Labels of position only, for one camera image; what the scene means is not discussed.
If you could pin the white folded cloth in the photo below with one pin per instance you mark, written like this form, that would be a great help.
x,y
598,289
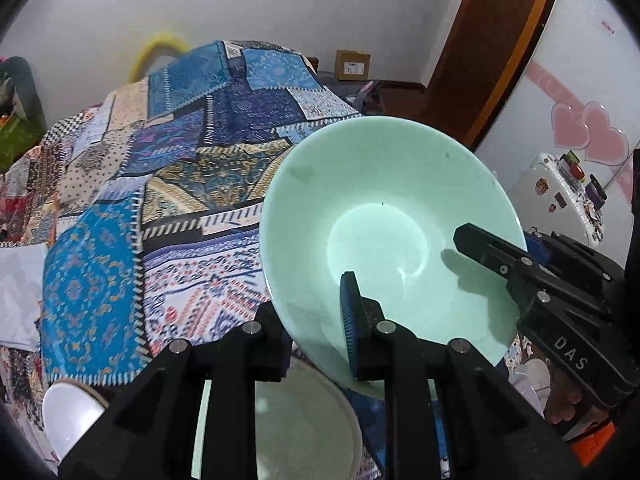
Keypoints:
x,y
20,295

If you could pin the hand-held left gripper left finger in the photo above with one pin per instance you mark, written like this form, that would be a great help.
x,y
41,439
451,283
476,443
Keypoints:
x,y
265,350

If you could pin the person's right hand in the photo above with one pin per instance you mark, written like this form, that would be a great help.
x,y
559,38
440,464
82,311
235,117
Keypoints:
x,y
565,402

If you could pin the mint green bowl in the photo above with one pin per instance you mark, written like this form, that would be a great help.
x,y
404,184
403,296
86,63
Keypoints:
x,y
380,185
305,420

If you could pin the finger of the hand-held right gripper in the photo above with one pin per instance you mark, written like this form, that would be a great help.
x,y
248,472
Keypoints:
x,y
575,270
492,255

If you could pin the white suitcase with stickers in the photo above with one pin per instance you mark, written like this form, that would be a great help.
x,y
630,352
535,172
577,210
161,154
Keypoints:
x,y
555,195

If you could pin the yellow hoop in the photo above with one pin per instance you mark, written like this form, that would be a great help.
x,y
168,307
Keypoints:
x,y
150,52

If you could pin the pale pink plate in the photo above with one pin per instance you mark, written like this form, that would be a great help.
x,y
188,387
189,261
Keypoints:
x,y
532,375

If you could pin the cardboard box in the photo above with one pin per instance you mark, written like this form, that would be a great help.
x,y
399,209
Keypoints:
x,y
352,65

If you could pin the dark green stuffed toy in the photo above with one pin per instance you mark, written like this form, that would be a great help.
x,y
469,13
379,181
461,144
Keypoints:
x,y
22,87

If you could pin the pink heart wall decals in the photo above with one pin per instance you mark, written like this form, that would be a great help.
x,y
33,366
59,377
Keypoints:
x,y
590,132

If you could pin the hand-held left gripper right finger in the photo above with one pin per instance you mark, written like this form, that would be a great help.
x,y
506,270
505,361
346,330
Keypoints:
x,y
350,320

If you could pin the large white plate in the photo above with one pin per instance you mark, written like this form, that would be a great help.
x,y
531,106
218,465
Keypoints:
x,y
67,417

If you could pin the green box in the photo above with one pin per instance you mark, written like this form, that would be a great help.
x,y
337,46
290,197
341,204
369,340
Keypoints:
x,y
17,140

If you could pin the dark bag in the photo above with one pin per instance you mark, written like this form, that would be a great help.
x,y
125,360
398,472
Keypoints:
x,y
371,99

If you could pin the patchwork patterned tablecloth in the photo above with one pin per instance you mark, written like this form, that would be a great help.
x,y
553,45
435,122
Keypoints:
x,y
150,200

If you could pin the brown wooden door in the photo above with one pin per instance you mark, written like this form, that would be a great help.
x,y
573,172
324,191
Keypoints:
x,y
495,45

